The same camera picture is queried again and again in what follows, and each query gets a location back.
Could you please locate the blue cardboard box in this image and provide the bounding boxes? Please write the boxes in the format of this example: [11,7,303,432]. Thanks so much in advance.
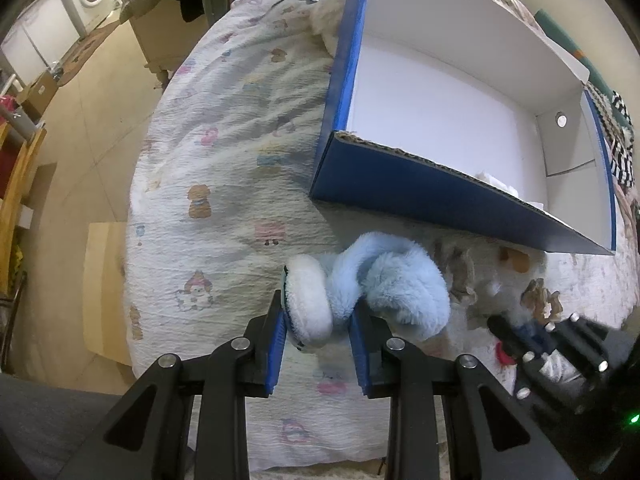
[309,0,617,256]

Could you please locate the printed white quilt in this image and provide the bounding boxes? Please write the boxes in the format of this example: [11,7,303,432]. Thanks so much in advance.
[122,0,640,475]

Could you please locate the brown floor mat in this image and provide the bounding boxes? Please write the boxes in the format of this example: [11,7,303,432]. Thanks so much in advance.
[52,7,132,86]

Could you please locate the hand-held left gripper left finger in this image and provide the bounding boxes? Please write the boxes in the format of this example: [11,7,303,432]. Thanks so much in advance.
[57,291,288,480]

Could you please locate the light blue fluffy earmuffs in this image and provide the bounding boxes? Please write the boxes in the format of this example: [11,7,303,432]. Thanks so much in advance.
[281,231,452,353]

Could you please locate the white brown plush toy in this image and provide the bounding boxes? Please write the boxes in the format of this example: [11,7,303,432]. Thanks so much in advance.
[432,237,596,411]

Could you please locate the brown cardboard box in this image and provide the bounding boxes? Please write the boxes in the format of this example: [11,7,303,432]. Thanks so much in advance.
[19,71,60,118]

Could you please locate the black white striped cloth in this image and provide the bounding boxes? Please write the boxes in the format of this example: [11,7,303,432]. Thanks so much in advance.
[584,82,640,187]

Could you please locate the light wooden nightstand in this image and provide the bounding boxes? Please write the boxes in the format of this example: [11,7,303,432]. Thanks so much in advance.
[129,0,211,92]

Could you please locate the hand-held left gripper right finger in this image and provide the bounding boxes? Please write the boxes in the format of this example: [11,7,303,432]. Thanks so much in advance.
[348,305,581,480]

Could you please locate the white low cabinet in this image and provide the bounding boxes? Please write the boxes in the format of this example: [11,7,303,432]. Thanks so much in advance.
[0,0,83,86]

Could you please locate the white fluffy plush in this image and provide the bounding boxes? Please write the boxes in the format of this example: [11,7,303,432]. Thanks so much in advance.
[309,0,347,58]

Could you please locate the green patterned cloth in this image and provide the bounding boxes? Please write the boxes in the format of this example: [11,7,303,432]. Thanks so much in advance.
[532,7,601,83]

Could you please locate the person's grey trouser leg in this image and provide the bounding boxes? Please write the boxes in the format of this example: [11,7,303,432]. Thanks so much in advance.
[0,372,193,480]

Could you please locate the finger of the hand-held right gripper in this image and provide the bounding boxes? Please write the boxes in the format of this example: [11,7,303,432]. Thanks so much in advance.
[486,314,576,413]
[544,312,612,377]

